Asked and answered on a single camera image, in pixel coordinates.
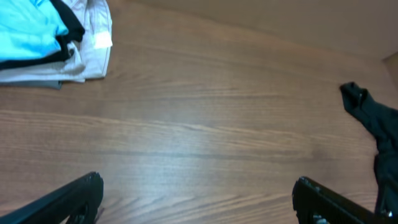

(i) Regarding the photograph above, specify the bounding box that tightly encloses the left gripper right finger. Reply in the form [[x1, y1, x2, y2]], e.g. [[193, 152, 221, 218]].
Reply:
[[292, 177, 397, 224]]

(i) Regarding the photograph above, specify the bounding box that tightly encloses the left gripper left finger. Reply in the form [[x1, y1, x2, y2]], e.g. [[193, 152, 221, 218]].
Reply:
[[1, 172, 104, 224]]

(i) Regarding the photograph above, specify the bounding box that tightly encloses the light blue t-shirt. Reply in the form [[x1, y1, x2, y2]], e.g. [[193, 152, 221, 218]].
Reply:
[[1, 0, 69, 62]]

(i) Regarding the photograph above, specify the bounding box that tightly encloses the black shirt on right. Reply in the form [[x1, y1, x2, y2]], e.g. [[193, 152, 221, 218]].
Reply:
[[340, 82, 397, 218]]

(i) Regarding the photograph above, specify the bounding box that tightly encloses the folded grey garment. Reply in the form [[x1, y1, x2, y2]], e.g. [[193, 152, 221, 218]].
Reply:
[[1, 80, 62, 90]]

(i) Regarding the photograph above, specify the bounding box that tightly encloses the folded beige shirt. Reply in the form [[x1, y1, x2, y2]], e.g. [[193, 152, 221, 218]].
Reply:
[[1, 0, 113, 82]]

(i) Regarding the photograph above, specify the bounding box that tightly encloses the folded black shirt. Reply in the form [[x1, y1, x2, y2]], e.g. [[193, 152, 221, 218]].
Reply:
[[1, 0, 85, 70]]

